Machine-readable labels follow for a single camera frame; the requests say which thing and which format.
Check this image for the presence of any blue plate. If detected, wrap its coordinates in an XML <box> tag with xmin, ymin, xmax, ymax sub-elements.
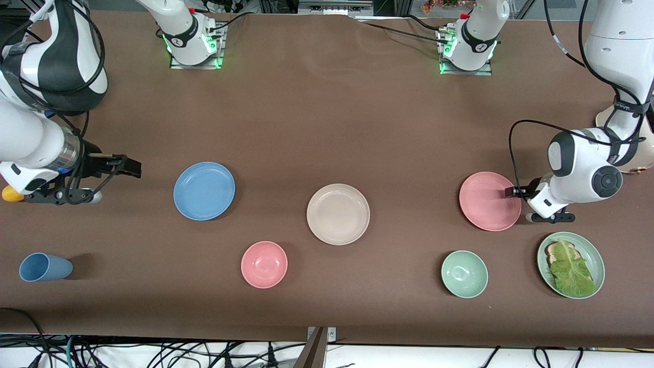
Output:
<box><xmin>173</xmin><ymin>162</ymin><xmax>236</xmax><ymax>221</ymax></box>

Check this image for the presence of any orange flower decoration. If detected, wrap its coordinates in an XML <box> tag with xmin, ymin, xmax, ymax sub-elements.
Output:
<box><xmin>422</xmin><ymin>0</ymin><xmax>476</xmax><ymax>14</ymax></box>

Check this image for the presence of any pink plate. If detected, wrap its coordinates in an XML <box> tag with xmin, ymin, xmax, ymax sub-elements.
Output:
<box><xmin>459</xmin><ymin>171</ymin><xmax>522</xmax><ymax>232</ymax></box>

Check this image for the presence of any aluminium frame profile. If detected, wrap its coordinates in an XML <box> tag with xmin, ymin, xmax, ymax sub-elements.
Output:
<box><xmin>298</xmin><ymin>0</ymin><xmax>375</xmax><ymax>16</ymax></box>

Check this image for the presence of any brown table cover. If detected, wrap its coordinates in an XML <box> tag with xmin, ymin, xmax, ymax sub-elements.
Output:
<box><xmin>0</xmin><ymin>10</ymin><xmax>654</xmax><ymax>349</ymax></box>

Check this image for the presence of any beige plate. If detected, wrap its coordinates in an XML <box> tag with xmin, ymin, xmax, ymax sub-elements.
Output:
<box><xmin>307</xmin><ymin>183</ymin><xmax>370</xmax><ymax>246</ymax></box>

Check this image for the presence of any green plate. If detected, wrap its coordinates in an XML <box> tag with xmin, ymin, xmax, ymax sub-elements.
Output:
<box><xmin>536</xmin><ymin>232</ymin><xmax>606</xmax><ymax>300</ymax></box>

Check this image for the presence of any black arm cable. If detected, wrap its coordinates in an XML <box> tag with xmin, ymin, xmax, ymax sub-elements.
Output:
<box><xmin>508</xmin><ymin>0</ymin><xmax>653</xmax><ymax>192</ymax></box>
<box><xmin>0</xmin><ymin>0</ymin><xmax>128</xmax><ymax>191</ymax></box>

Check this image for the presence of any dark metal strut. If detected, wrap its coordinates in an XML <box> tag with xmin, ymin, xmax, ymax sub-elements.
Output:
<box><xmin>294</xmin><ymin>327</ymin><xmax>328</xmax><ymax>368</ymax></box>

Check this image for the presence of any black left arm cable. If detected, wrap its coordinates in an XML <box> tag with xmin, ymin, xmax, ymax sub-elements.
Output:
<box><xmin>508</xmin><ymin>0</ymin><xmax>653</xmax><ymax>192</ymax></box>

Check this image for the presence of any metal table bracket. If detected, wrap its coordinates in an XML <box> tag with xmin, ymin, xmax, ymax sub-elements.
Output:
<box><xmin>307</xmin><ymin>326</ymin><xmax>338</xmax><ymax>368</ymax></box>

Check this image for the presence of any teal cable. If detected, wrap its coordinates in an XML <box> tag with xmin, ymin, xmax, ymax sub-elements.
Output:
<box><xmin>64</xmin><ymin>336</ymin><xmax>80</xmax><ymax>368</ymax></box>

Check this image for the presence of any bread slice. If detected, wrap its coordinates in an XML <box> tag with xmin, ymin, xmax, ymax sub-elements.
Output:
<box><xmin>545</xmin><ymin>242</ymin><xmax>579</xmax><ymax>267</ymax></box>

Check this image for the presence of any green lettuce leaf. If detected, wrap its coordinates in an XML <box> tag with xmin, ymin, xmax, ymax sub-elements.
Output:
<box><xmin>549</xmin><ymin>238</ymin><xmax>597</xmax><ymax>298</ymax></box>

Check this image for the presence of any green bowl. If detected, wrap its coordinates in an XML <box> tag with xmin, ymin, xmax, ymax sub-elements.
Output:
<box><xmin>441</xmin><ymin>250</ymin><xmax>489</xmax><ymax>299</ymax></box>

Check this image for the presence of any pink bowl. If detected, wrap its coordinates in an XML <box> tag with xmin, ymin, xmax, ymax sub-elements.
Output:
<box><xmin>241</xmin><ymin>241</ymin><xmax>288</xmax><ymax>289</ymax></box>

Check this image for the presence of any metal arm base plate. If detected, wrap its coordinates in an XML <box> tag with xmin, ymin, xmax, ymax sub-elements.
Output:
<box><xmin>170</xmin><ymin>36</ymin><xmax>226</xmax><ymax>70</ymax></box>
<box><xmin>439</xmin><ymin>56</ymin><xmax>494</xmax><ymax>77</ymax></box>

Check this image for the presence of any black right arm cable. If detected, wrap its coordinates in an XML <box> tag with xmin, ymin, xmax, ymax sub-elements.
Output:
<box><xmin>0</xmin><ymin>0</ymin><xmax>128</xmax><ymax>191</ymax></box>

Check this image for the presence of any blue cup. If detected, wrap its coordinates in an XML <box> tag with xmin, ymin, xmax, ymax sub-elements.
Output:
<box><xmin>19</xmin><ymin>252</ymin><xmax>74</xmax><ymax>283</ymax></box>

